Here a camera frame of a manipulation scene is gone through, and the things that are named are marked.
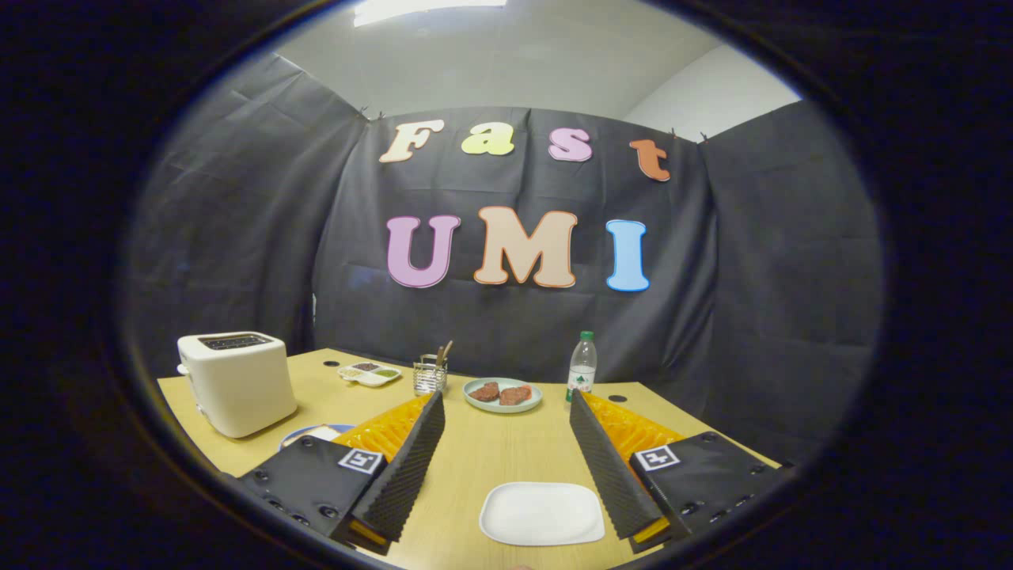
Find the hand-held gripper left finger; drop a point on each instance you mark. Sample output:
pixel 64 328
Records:
pixel 407 467

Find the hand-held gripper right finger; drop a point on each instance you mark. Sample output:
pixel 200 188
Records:
pixel 609 467

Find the white square plate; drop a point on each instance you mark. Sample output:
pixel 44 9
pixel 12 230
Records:
pixel 542 514

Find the glass utensil holder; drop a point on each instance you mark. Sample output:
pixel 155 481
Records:
pixel 429 378

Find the white divided sauce dish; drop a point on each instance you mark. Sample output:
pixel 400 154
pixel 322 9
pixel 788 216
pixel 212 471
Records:
pixel 368 375

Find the clear water bottle green cap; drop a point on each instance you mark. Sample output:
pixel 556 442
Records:
pixel 582 368

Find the brown meat patty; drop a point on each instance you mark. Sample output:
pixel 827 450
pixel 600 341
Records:
pixel 515 395
pixel 484 392

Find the blue rimmed plate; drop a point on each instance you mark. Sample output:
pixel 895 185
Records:
pixel 305 434

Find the pale green round plate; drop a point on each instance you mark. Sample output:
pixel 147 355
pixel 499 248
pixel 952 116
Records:
pixel 502 408

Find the white toaster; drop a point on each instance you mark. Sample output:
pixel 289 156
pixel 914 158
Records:
pixel 237 388

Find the black backdrop cloth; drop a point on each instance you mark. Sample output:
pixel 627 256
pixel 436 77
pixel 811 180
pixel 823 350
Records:
pixel 237 237

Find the ceiling light panel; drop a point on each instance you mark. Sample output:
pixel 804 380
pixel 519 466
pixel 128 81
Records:
pixel 427 9

